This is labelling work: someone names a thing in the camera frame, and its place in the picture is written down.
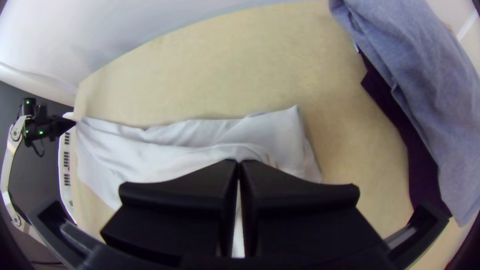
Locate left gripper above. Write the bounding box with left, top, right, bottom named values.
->
left=35, top=114, right=77, bottom=143

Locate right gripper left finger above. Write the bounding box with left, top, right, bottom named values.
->
left=100, top=158, right=240, bottom=267

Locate pile of folded clothes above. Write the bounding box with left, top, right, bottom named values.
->
left=328, top=0, right=480, bottom=228

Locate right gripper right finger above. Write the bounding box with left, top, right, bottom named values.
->
left=239, top=159, right=384, bottom=260

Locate white t-shirt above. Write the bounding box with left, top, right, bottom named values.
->
left=63, top=104, right=323, bottom=260

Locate white laundry basket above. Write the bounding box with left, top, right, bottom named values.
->
left=57, top=125, right=80, bottom=225

